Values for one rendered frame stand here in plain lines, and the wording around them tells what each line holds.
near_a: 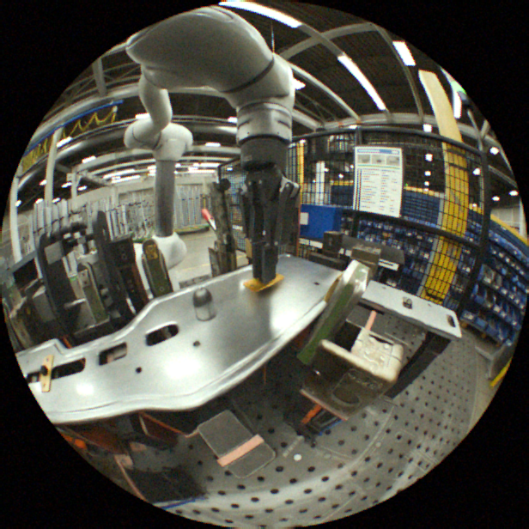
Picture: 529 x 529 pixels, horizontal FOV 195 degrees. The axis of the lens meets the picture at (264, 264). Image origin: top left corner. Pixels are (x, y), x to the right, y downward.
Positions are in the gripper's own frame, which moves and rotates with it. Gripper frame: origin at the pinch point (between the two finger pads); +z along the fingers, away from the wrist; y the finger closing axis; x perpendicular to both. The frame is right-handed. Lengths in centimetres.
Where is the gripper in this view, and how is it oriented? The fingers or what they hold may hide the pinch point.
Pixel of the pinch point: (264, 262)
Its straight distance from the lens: 28.6
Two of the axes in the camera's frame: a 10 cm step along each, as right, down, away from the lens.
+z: 0.0, 9.2, 3.9
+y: 6.9, 2.9, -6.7
